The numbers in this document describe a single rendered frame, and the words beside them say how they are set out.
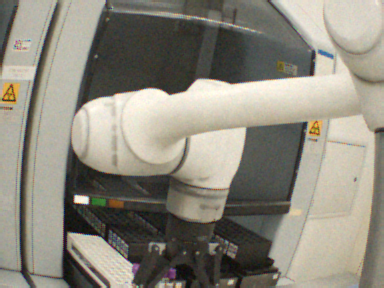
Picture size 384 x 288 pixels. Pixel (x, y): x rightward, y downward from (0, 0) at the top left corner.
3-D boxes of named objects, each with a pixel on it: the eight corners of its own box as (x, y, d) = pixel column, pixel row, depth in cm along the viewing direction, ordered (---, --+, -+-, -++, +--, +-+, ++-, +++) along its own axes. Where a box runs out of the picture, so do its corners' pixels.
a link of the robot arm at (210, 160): (206, 172, 120) (138, 168, 113) (225, 79, 118) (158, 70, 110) (247, 191, 112) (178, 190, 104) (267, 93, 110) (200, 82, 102)
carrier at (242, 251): (262, 258, 178) (269, 239, 177) (266, 260, 176) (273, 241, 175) (228, 261, 172) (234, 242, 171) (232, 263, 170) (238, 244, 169)
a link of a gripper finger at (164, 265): (189, 252, 113) (184, 248, 113) (152, 293, 112) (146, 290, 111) (178, 244, 117) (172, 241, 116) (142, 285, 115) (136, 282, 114)
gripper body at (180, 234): (181, 222, 109) (171, 269, 110) (227, 222, 113) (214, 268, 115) (158, 207, 115) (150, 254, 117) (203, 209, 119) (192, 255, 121)
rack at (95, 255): (66, 252, 152) (66, 231, 151) (99, 257, 157) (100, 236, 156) (115, 304, 127) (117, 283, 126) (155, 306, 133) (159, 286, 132)
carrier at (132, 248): (163, 262, 162) (167, 242, 161) (168, 265, 160) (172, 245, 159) (122, 260, 156) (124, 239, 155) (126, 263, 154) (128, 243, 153)
